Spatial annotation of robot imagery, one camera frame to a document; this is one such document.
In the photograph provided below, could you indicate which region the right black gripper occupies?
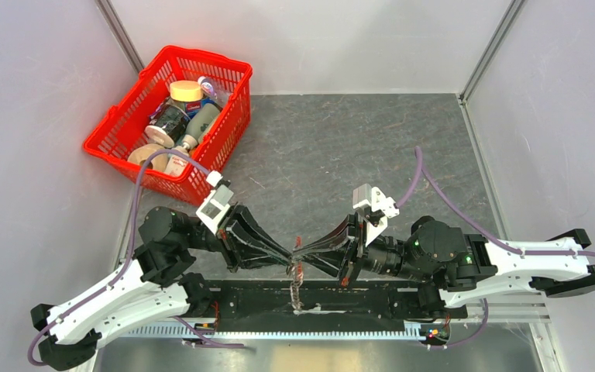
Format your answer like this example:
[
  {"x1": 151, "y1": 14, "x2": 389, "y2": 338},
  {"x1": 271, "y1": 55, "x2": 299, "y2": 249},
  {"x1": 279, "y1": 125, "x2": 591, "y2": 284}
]
[{"x1": 291, "y1": 208, "x2": 431, "y2": 284}]

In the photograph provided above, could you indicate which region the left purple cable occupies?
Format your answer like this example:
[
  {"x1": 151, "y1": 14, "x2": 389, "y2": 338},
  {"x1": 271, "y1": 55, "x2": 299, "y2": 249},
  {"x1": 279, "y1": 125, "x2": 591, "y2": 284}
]
[{"x1": 26, "y1": 149, "x2": 216, "y2": 367}]

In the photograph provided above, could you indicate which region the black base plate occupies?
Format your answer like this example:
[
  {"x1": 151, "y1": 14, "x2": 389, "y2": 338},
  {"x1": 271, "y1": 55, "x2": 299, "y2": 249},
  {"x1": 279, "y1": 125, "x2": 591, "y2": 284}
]
[{"x1": 184, "y1": 280, "x2": 468, "y2": 332}]

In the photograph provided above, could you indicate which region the jar with yellow lid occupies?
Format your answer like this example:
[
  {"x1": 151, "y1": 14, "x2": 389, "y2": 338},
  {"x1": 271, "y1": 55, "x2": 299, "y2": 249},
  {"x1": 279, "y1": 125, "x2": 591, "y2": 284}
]
[{"x1": 169, "y1": 80, "x2": 204, "y2": 102}]

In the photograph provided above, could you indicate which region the tape roll beige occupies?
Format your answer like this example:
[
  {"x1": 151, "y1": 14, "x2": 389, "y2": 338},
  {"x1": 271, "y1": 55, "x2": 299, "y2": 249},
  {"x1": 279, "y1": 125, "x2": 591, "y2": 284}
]
[{"x1": 127, "y1": 143, "x2": 169, "y2": 173}]

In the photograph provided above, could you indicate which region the purple cable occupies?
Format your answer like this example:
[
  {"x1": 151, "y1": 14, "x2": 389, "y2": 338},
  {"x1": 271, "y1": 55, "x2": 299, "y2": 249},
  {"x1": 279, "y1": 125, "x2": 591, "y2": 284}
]
[
  {"x1": 26, "y1": 149, "x2": 216, "y2": 367},
  {"x1": 394, "y1": 146, "x2": 595, "y2": 350}
]

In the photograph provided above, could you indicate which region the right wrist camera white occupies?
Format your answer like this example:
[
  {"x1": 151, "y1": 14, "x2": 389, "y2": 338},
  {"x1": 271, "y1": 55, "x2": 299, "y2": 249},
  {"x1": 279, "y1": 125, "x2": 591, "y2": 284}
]
[{"x1": 353, "y1": 184, "x2": 400, "y2": 246}]

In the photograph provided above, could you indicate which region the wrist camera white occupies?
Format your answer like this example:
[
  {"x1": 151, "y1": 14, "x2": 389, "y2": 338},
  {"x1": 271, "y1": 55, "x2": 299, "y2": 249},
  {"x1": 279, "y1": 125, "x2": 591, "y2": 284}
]
[
  {"x1": 196, "y1": 170, "x2": 234, "y2": 235},
  {"x1": 353, "y1": 184, "x2": 400, "y2": 246}
]

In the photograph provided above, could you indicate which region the dark jar with beige lid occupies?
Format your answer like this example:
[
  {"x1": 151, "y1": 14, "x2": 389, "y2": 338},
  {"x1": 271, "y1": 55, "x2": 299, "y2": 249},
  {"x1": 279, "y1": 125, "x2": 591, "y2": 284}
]
[{"x1": 144, "y1": 103, "x2": 189, "y2": 148}]

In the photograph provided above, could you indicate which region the red plastic basket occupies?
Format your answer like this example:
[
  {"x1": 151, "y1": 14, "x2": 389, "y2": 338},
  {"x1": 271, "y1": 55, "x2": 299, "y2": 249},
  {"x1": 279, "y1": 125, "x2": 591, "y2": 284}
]
[{"x1": 83, "y1": 46, "x2": 253, "y2": 205}]

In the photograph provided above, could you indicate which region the grey green bottle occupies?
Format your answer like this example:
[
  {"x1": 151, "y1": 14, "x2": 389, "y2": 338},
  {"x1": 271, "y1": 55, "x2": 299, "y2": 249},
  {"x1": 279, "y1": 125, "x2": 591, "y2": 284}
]
[{"x1": 178, "y1": 103, "x2": 220, "y2": 150}]

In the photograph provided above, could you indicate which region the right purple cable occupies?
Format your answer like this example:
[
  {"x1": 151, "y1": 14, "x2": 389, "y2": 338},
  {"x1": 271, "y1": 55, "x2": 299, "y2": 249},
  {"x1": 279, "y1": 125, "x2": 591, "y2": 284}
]
[{"x1": 394, "y1": 146, "x2": 595, "y2": 350}]

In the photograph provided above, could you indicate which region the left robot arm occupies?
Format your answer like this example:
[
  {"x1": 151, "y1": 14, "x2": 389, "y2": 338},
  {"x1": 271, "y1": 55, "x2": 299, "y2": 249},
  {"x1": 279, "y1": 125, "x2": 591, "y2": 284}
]
[{"x1": 28, "y1": 205, "x2": 291, "y2": 371}]

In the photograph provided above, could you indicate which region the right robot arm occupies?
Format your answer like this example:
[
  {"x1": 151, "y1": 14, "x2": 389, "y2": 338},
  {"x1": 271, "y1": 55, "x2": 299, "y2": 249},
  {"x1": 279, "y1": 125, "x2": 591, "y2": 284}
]
[{"x1": 293, "y1": 214, "x2": 595, "y2": 317}]

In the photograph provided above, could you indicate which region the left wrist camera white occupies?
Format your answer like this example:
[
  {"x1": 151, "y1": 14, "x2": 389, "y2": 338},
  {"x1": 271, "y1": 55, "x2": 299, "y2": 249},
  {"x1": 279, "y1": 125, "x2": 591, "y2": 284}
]
[{"x1": 196, "y1": 170, "x2": 234, "y2": 235}]

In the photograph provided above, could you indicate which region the slotted aluminium rail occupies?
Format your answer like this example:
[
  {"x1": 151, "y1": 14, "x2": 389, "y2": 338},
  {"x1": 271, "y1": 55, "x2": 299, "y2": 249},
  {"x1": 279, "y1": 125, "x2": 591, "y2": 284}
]
[{"x1": 123, "y1": 321, "x2": 449, "y2": 342}]

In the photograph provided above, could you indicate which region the white red small bottle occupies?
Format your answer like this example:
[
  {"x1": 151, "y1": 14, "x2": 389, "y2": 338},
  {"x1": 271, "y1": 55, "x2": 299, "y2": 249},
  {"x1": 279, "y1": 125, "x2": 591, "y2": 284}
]
[{"x1": 163, "y1": 145, "x2": 190, "y2": 177}]

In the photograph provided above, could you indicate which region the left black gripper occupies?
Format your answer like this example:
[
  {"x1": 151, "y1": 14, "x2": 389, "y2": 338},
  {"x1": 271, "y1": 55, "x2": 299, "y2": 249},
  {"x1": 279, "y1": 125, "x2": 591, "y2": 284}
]
[{"x1": 185, "y1": 200, "x2": 294, "y2": 272}]

